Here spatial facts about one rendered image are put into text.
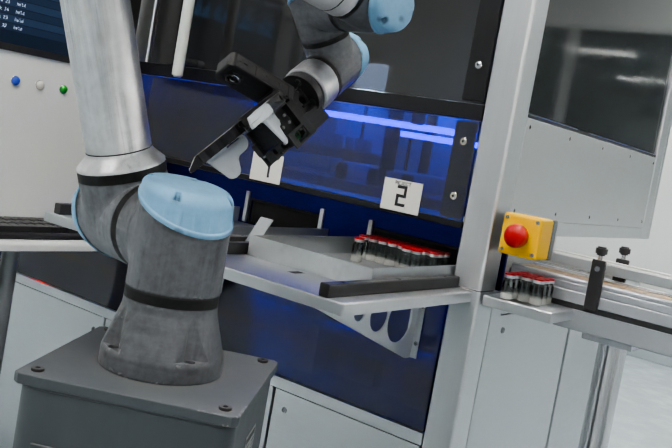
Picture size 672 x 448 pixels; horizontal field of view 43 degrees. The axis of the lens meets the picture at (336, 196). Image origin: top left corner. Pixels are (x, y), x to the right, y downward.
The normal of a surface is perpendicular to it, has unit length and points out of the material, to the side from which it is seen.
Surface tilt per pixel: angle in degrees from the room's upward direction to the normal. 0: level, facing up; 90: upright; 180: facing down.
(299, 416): 90
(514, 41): 90
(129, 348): 73
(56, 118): 90
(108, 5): 93
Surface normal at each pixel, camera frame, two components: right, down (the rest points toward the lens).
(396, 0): 0.64, 0.16
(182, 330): 0.49, -0.17
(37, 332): -0.58, -0.05
